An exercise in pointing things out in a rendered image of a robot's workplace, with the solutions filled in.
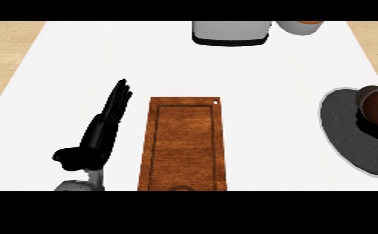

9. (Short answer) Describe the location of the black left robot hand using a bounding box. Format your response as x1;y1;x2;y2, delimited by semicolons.
51;78;134;172

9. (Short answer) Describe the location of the dark grey pan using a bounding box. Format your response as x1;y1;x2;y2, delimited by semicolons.
318;87;378;178

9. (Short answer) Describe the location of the grey appliance with black base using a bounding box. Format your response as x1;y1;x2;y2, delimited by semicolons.
190;21;272;47

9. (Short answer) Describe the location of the grey round container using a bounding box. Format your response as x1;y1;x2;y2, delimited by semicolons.
275;21;324;37

